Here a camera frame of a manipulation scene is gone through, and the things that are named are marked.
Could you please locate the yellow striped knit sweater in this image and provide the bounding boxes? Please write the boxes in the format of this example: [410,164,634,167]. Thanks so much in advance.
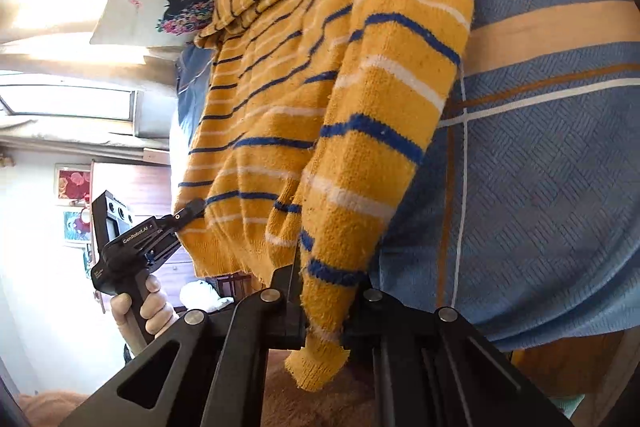
[177,0,475,391]

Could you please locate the person left hand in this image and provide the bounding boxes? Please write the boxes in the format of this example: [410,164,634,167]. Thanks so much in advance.
[111,274,179,357]

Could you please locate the blue plaid bed sheet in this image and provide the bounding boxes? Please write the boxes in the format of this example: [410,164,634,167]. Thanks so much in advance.
[169,0,640,353]

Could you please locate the red flower wall picture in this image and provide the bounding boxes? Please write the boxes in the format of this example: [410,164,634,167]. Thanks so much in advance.
[56,166,91,205]

